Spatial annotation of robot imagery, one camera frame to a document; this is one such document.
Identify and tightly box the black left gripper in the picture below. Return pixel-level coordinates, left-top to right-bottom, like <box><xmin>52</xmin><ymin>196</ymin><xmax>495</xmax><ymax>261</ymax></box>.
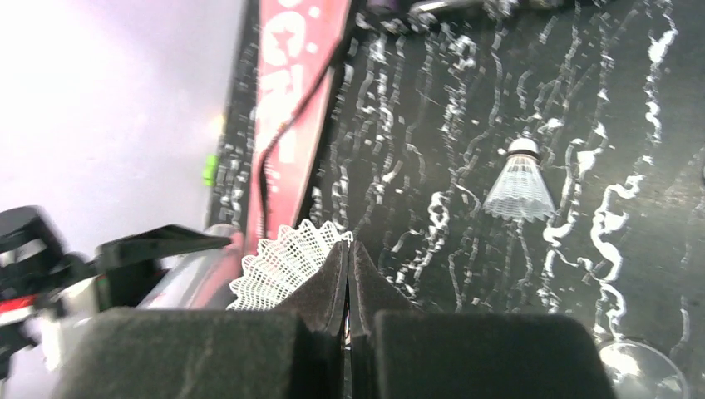
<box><xmin>1</xmin><ymin>206</ymin><xmax>231</xmax><ymax>380</ymax></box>

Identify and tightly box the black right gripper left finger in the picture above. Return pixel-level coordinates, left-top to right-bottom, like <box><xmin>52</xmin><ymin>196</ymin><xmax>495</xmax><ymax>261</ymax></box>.
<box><xmin>275</xmin><ymin>241</ymin><xmax>350</xmax><ymax>398</ymax></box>

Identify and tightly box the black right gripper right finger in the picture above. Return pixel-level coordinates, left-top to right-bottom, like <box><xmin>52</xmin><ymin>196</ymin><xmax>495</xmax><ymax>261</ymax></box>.
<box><xmin>348</xmin><ymin>241</ymin><xmax>419</xmax><ymax>398</ymax></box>

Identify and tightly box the white shuttlecock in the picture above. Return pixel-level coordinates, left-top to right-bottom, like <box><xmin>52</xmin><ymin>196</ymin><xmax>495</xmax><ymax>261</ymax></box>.
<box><xmin>226</xmin><ymin>219</ymin><xmax>353</xmax><ymax>311</ymax></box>
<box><xmin>482</xmin><ymin>137</ymin><xmax>555</xmax><ymax>222</ymax></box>

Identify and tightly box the clear plastic tube lid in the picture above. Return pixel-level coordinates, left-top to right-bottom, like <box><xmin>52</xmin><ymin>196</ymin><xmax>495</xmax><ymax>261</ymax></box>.
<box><xmin>598</xmin><ymin>339</ymin><xmax>691</xmax><ymax>399</ymax></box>

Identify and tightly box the white shuttlecock tube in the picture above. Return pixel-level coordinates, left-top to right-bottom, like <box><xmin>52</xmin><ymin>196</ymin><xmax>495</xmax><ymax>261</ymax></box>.
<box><xmin>139</xmin><ymin>224</ymin><xmax>243</xmax><ymax>310</ymax></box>

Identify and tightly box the pink racket bag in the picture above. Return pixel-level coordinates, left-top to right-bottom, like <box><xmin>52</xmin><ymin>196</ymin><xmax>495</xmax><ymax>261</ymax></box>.
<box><xmin>244</xmin><ymin>0</ymin><xmax>352</xmax><ymax>254</ymax></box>

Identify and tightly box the green clip on rail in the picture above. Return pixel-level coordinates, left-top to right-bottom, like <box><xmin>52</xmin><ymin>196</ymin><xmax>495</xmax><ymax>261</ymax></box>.
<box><xmin>201</xmin><ymin>155</ymin><xmax>219</xmax><ymax>186</ymax></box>

